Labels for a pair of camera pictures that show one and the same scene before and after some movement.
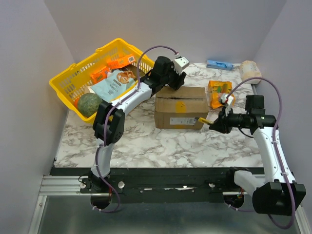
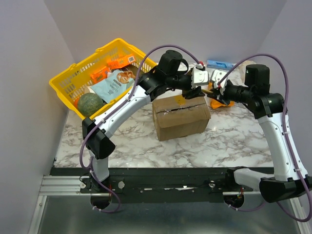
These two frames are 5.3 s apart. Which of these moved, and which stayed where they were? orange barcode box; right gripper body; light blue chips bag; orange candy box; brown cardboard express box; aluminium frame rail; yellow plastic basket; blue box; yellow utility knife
Moved: right gripper body; brown cardboard express box; yellow utility knife
Stayed: aluminium frame rail; orange barcode box; yellow plastic basket; blue box; orange candy box; light blue chips bag
